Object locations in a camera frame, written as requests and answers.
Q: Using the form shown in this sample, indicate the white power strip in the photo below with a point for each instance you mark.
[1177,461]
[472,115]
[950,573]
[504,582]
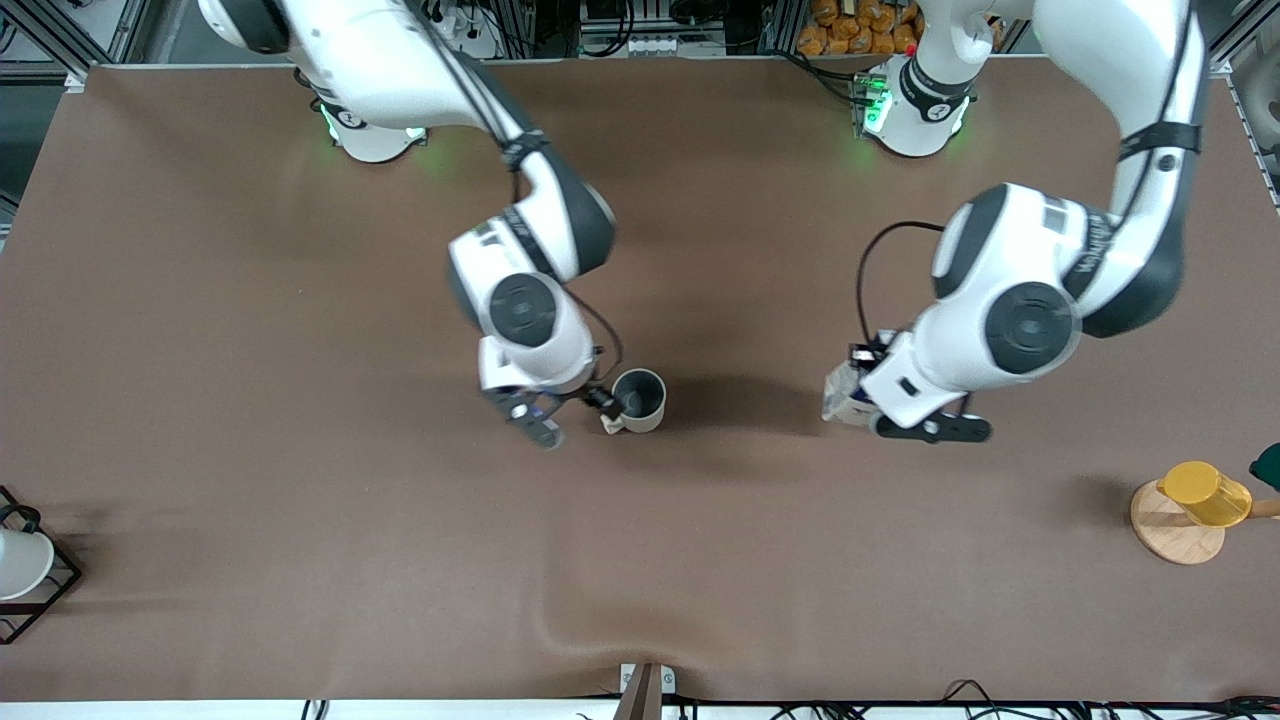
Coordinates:
[465,30]

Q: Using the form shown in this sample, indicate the beige mug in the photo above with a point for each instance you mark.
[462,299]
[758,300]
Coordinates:
[650,412]

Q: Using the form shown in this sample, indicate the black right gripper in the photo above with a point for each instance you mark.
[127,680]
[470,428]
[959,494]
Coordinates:
[597,398]

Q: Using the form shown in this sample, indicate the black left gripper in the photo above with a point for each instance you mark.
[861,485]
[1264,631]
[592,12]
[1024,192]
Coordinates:
[866,357]

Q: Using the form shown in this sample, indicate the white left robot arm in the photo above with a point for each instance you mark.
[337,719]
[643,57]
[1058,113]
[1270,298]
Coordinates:
[1020,320]

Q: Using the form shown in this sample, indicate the metal table bracket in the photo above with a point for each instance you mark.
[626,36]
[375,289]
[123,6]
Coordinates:
[645,695]

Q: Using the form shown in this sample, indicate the small white socket strip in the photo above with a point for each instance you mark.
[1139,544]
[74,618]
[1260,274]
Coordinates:
[660,45]

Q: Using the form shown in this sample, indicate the white cup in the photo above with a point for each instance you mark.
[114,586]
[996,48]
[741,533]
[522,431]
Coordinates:
[20,565]

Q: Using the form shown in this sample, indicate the wooden mug stand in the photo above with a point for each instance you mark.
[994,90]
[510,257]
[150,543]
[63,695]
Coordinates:
[1175,540]

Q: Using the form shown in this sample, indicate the dark green cup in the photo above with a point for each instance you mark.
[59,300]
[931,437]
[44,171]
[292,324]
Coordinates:
[1270,467]

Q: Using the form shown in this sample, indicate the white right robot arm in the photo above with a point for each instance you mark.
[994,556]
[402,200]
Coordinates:
[520,310]

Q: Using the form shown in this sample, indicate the yellow cup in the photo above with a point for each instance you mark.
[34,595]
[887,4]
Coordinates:
[1205,495]

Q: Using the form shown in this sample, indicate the aluminium frame profile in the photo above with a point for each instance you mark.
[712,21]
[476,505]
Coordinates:
[1225,55]
[70,40]

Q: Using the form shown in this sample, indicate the orange snack pile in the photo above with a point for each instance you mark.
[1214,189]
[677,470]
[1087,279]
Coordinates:
[850,35]

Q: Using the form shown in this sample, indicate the blue white milk carton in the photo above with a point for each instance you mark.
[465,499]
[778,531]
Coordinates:
[840,400]

